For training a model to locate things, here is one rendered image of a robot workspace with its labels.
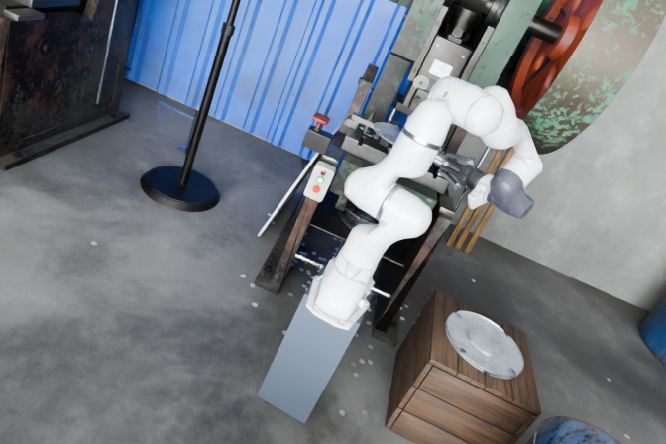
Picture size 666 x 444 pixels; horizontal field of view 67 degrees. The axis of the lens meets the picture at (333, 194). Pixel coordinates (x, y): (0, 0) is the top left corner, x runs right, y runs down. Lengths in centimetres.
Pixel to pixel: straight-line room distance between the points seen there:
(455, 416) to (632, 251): 232
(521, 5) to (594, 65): 36
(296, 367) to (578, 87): 120
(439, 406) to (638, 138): 228
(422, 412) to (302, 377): 43
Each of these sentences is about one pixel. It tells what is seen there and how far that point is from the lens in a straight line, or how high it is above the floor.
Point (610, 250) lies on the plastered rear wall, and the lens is 381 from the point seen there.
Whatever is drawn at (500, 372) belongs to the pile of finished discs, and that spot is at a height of 36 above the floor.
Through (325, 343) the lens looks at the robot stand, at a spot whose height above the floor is 33.
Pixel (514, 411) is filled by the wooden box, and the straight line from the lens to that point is 180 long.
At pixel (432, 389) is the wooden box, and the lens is 175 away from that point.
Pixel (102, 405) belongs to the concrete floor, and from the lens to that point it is 165.
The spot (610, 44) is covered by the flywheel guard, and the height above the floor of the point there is 137.
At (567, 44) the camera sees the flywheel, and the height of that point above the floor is 132.
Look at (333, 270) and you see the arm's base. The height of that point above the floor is 55.
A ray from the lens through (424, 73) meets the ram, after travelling 195.
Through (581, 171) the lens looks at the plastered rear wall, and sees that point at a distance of 351.
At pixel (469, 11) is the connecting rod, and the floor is 128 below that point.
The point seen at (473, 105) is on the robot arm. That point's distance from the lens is 128.
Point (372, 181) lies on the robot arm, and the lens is 132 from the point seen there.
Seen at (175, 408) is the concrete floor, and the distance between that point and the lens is 167.
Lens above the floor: 133
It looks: 25 degrees down
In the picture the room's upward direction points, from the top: 24 degrees clockwise
